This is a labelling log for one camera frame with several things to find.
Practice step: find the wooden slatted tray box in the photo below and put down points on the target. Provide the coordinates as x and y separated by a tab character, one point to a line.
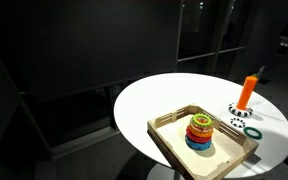
174	133

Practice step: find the small grey card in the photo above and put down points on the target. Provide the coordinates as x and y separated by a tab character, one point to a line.
261	71

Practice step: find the dark window frame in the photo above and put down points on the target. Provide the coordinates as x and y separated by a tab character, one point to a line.
179	40

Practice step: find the white table pedestal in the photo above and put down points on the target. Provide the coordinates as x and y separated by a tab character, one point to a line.
160	173

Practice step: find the orange stacking post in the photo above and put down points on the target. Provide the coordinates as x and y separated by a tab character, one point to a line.
246	93

